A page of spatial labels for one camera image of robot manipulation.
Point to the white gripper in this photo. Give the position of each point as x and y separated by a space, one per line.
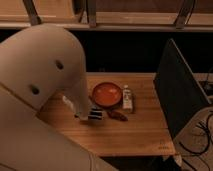
79 106

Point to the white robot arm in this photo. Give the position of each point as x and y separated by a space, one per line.
34 64

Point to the orange ceramic bowl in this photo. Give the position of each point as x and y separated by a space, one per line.
106 94

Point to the white rectangular eraser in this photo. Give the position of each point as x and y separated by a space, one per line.
127 99

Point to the black striped small object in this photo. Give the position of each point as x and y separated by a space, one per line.
95 114

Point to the dark brown oblong object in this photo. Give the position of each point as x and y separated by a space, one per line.
116 115

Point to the black right divider panel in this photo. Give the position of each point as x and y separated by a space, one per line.
180 94

